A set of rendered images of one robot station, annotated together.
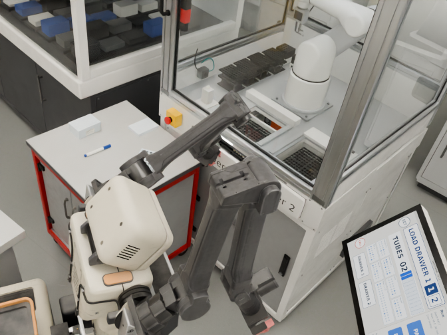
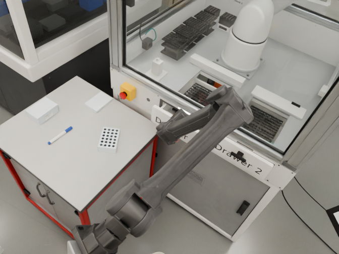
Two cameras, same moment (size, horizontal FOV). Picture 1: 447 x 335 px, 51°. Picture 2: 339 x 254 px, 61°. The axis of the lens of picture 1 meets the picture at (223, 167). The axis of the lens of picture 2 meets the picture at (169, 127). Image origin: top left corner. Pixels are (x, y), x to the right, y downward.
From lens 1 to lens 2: 0.84 m
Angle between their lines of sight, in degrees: 11
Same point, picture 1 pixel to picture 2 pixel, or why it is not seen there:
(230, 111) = (237, 118)
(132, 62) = (76, 38)
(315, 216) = (283, 178)
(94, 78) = (42, 60)
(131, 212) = not seen: outside the picture
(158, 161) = (155, 195)
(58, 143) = (18, 133)
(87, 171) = (54, 161)
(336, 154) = (319, 129)
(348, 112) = not seen: outside the picture
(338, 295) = (270, 206)
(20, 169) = not seen: outside the picture
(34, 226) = (13, 192)
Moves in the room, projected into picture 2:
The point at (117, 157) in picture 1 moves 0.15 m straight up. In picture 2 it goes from (80, 138) to (76, 118)
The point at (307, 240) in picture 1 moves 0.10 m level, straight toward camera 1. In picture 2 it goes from (271, 194) to (271, 213)
